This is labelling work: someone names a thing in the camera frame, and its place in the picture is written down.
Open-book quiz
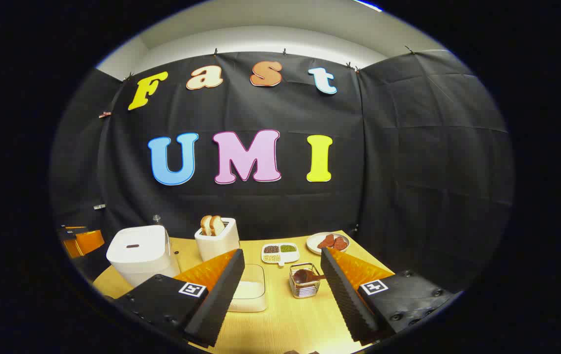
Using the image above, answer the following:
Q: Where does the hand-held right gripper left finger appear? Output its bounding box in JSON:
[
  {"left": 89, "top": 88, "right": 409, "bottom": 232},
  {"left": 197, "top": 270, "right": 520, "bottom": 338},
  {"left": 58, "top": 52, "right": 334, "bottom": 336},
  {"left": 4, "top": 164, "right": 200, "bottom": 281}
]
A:
[{"left": 113, "top": 248, "right": 246, "bottom": 348}]

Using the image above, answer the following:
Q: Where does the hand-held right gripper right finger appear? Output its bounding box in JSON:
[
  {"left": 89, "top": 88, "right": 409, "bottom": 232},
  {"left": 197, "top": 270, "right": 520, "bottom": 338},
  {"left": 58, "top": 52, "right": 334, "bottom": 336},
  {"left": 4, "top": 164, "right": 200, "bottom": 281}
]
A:
[{"left": 320, "top": 247, "right": 458, "bottom": 345}]

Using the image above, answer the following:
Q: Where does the wire chopstick holder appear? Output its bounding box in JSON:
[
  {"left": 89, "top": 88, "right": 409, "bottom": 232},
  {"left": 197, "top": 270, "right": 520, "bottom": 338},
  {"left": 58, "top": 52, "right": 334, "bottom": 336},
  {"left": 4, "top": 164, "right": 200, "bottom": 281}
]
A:
[{"left": 289, "top": 263, "right": 321, "bottom": 299}]

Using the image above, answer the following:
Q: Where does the white rice cooker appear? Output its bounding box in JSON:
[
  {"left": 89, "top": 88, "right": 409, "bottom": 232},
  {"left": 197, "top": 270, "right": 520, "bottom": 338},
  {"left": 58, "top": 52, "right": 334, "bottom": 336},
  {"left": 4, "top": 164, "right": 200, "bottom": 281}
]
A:
[{"left": 106, "top": 225, "right": 181, "bottom": 288}]

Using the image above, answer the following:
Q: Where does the brown wooden spoon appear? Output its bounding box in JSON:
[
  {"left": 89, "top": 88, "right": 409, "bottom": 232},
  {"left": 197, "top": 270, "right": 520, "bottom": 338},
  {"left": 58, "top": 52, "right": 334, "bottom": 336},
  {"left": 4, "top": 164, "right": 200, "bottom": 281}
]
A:
[{"left": 293, "top": 268, "right": 327, "bottom": 286}]

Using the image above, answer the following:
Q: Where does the clear plastic container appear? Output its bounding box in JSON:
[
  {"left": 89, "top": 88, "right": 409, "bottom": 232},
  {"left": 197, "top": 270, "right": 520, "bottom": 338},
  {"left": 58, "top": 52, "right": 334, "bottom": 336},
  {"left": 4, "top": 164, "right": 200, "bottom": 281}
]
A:
[{"left": 228, "top": 264, "right": 267, "bottom": 313}]

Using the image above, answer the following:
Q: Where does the white toaster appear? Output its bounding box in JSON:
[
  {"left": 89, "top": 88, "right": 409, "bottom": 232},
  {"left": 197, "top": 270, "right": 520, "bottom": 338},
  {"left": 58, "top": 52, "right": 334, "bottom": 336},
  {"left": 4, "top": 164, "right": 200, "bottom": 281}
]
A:
[{"left": 195, "top": 218, "right": 240, "bottom": 262}]

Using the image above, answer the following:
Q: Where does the white round plate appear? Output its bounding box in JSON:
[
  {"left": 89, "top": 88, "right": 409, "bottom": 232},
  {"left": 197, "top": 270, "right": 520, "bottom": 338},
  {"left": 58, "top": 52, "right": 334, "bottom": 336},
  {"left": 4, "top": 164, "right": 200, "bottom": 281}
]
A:
[{"left": 306, "top": 232, "right": 350, "bottom": 255}]

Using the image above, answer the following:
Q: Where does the small clear bottle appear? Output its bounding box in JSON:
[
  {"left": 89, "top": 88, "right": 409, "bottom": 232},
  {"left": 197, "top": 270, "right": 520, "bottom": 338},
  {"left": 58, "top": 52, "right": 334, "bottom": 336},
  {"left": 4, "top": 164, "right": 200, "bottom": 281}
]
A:
[{"left": 152, "top": 215, "right": 168, "bottom": 241}]

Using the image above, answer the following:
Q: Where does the white divided bean dish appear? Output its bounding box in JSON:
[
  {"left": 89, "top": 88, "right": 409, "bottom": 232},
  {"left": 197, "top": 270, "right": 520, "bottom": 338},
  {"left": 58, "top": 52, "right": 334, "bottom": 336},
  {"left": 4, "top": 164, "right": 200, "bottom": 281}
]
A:
[{"left": 261, "top": 242, "right": 301, "bottom": 267}]

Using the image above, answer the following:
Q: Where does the black backdrop cloth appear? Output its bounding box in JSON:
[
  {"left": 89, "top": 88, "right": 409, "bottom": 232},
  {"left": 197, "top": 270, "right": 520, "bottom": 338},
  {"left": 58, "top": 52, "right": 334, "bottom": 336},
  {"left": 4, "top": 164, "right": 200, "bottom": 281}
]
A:
[{"left": 50, "top": 49, "right": 514, "bottom": 295}]

